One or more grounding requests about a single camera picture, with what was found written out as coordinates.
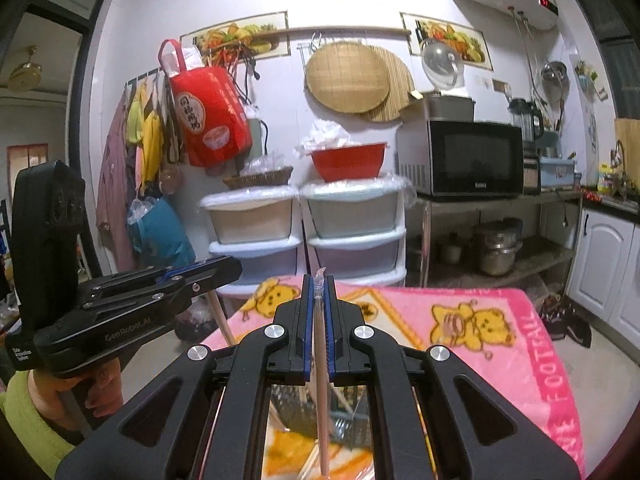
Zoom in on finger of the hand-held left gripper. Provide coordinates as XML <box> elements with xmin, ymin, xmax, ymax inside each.
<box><xmin>79</xmin><ymin>255</ymin><xmax>244</xmax><ymax>297</ymax></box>
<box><xmin>80</xmin><ymin>280</ymin><xmax>202</xmax><ymax>322</ymax></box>

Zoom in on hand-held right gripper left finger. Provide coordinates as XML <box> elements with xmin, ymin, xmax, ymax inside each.
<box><xmin>55</xmin><ymin>274</ymin><xmax>315</xmax><ymax>480</ymax></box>

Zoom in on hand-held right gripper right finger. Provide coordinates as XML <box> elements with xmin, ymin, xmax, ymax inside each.
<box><xmin>325</xmin><ymin>275</ymin><xmax>583</xmax><ymax>480</ymax></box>

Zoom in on bare wooden chopstick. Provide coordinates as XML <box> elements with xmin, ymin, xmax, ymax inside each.
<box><xmin>206</xmin><ymin>290</ymin><xmax>237</xmax><ymax>347</ymax></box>

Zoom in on single chopstick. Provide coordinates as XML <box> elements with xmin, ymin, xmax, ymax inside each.
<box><xmin>312</xmin><ymin>266</ymin><xmax>332</xmax><ymax>477</ymax></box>

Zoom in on green plastic utensil basket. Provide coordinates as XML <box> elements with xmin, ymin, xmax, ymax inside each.
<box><xmin>270</xmin><ymin>382</ymin><xmax>373</xmax><ymax>443</ymax></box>

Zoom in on person's left forearm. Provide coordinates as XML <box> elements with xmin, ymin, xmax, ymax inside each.
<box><xmin>0</xmin><ymin>369</ymin><xmax>81</xmax><ymax>480</ymax></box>

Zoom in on person's left hand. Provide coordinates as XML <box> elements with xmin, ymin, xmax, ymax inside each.
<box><xmin>27</xmin><ymin>359</ymin><xmax>126</xmax><ymax>432</ymax></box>

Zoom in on white plastic drawer unit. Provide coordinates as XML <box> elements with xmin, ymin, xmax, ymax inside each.
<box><xmin>300</xmin><ymin>175</ymin><xmax>408</xmax><ymax>290</ymax></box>
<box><xmin>198</xmin><ymin>185</ymin><xmax>302</xmax><ymax>300</ymax></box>

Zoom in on blue bag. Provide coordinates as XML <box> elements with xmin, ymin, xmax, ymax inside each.
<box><xmin>126</xmin><ymin>197</ymin><xmax>197</xmax><ymax>272</ymax></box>

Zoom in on pink printed blanket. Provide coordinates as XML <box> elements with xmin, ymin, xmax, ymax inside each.
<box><xmin>200</xmin><ymin>275</ymin><xmax>586</xmax><ymax>480</ymax></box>

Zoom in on pink hanging garment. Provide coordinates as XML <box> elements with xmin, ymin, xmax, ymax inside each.
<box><xmin>96</xmin><ymin>85</ymin><xmax>140</xmax><ymax>272</ymax></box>

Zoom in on wicker basket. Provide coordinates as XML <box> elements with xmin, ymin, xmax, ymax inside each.
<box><xmin>222</xmin><ymin>165</ymin><xmax>295</xmax><ymax>191</ymax></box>

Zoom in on small steel pot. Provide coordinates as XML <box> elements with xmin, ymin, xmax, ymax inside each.
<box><xmin>439</xmin><ymin>239</ymin><xmax>464</xmax><ymax>266</ymax></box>

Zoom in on yellow hanging garments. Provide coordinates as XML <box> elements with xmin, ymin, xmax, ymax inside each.
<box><xmin>125</xmin><ymin>82</ymin><xmax>165</xmax><ymax>185</ymax></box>

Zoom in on red fabric bag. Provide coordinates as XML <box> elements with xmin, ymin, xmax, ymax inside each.
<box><xmin>159</xmin><ymin>39</ymin><xmax>254</xmax><ymax>169</ymax></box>

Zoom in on ceiling lamp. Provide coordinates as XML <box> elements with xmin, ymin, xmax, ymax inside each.
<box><xmin>7</xmin><ymin>45</ymin><xmax>44</xmax><ymax>94</ymax></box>

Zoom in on red plastic basin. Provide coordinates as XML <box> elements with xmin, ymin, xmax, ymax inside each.
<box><xmin>310</xmin><ymin>142</ymin><xmax>391</xmax><ymax>184</ymax></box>

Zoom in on clear plastic bag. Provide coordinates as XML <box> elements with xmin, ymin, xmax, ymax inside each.
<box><xmin>299</xmin><ymin>121</ymin><xmax>352</xmax><ymax>152</ymax></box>

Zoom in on large steel pot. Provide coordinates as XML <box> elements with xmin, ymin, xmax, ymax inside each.
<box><xmin>472</xmin><ymin>219</ymin><xmax>524</xmax><ymax>277</ymax></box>

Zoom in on black microwave oven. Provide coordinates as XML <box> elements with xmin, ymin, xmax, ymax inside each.
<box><xmin>397</xmin><ymin>120</ymin><xmax>525</xmax><ymax>198</ymax></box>

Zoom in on metal kitchen shelf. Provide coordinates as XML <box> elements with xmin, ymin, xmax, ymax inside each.
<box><xmin>405</xmin><ymin>191</ymin><xmax>585</xmax><ymax>290</ymax></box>

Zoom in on round bamboo tray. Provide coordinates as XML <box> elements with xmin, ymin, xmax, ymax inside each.
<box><xmin>305</xmin><ymin>42</ymin><xmax>392</xmax><ymax>114</ymax></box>

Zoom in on dark shoes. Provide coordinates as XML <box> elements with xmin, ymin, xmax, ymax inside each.
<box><xmin>541</xmin><ymin>299</ymin><xmax>594</xmax><ymax>349</ymax></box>

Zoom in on round bamboo mat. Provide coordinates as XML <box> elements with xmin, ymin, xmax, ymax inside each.
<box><xmin>357</xmin><ymin>45</ymin><xmax>416</xmax><ymax>124</ymax></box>

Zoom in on grey metal box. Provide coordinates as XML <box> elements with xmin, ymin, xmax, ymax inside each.
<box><xmin>412</xmin><ymin>91</ymin><xmax>476</xmax><ymax>122</ymax></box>

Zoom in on light blue box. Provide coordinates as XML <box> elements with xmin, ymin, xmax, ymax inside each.
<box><xmin>540</xmin><ymin>156</ymin><xmax>577</xmax><ymax>187</ymax></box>

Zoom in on white kitchen cabinet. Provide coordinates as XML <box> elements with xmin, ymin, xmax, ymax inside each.
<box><xmin>567</xmin><ymin>199</ymin><xmax>640</xmax><ymax>337</ymax></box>

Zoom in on blender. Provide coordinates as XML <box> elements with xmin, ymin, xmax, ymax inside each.
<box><xmin>508</xmin><ymin>97</ymin><xmax>545</xmax><ymax>154</ymax></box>

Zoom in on glass pot lid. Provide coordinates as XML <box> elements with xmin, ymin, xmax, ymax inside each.
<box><xmin>420</xmin><ymin>37</ymin><xmax>467</xmax><ymax>89</ymax></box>

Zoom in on metal faucet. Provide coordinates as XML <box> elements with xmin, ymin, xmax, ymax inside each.
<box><xmin>612</xmin><ymin>140</ymin><xmax>629</xmax><ymax>197</ymax></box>

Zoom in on hanging steel pot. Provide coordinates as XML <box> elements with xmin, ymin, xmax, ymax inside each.
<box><xmin>541</xmin><ymin>60</ymin><xmax>569</xmax><ymax>104</ymax></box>

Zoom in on wooden cutting board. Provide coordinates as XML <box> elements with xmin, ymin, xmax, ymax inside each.
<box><xmin>613</xmin><ymin>117</ymin><xmax>640</xmax><ymax>162</ymax></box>

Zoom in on hanging cords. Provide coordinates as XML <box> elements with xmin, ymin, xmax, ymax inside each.
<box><xmin>219</xmin><ymin>42</ymin><xmax>262</xmax><ymax>107</ymax></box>

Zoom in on food wall poster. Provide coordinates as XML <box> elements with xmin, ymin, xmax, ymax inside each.
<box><xmin>400</xmin><ymin>11</ymin><xmax>494</xmax><ymax>72</ymax></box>
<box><xmin>180</xmin><ymin>10</ymin><xmax>291</xmax><ymax>59</ymax></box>

